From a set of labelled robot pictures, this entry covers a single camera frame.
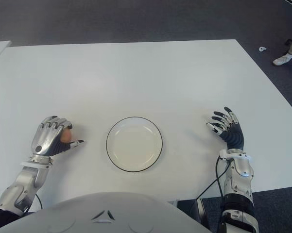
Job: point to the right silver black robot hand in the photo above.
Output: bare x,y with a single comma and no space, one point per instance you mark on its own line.
234,138

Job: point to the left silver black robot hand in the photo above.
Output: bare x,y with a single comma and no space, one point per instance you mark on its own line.
45,138

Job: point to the pale red apple with sticker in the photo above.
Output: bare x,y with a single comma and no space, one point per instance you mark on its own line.
66,135

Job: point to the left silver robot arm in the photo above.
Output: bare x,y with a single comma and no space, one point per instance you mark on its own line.
22,184

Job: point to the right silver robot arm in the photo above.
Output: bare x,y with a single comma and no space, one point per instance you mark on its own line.
239,179

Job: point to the white plate with black rim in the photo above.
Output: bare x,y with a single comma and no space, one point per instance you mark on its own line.
134,145

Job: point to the white shoe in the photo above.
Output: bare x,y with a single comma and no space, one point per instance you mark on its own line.
281,59

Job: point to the grey robot torso shell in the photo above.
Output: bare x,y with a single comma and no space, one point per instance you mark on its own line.
99,213

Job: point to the small white floor object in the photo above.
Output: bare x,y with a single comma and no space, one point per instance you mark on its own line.
262,49

